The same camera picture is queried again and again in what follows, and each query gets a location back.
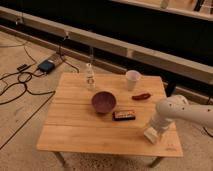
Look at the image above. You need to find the white paper cup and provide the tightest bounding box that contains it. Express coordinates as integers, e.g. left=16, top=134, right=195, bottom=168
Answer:
left=125, top=70, right=141, bottom=91

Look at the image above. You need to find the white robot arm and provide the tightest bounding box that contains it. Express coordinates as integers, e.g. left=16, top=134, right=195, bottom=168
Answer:
left=144, top=95, right=213, bottom=144

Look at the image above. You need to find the metal table leg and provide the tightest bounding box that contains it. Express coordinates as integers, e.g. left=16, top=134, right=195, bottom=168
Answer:
left=53, top=152, right=66, bottom=167
left=149, top=157, right=164, bottom=168

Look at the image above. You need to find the black floor cable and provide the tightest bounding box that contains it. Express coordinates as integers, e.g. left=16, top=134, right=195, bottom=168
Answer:
left=0, top=41, right=81, bottom=106

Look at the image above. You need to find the small black adapter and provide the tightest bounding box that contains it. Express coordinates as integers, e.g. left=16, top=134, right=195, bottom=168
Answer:
left=17, top=64, right=30, bottom=72

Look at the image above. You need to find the dark blue power box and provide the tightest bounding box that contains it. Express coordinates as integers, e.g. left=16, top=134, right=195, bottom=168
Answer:
left=38, top=60, right=55, bottom=74

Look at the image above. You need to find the red chili pepper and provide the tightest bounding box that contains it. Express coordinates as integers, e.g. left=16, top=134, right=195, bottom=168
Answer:
left=132, top=93, right=151, bottom=100

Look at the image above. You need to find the wooden table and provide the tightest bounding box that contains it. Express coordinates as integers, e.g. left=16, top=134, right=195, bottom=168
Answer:
left=36, top=72, right=184, bottom=158

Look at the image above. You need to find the metal table leg left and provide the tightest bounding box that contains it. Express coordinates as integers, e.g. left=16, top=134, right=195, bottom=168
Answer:
left=53, top=152, right=66, bottom=167

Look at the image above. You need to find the purple ceramic bowl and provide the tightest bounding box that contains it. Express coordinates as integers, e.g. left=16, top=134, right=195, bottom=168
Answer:
left=91, top=91, right=116, bottom=114

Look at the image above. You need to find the clear plastic bottle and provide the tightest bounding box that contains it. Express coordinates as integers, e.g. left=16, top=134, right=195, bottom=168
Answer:
left=86, top=63, right=95, bottom=90

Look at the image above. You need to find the metal table leg right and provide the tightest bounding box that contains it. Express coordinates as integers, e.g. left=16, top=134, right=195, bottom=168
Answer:
left=149, top=157, right=164, bottom=168

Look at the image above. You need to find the dark rectangular box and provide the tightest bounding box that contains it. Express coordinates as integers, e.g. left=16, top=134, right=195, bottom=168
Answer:
left=113, top=110, right=136, bottom=121

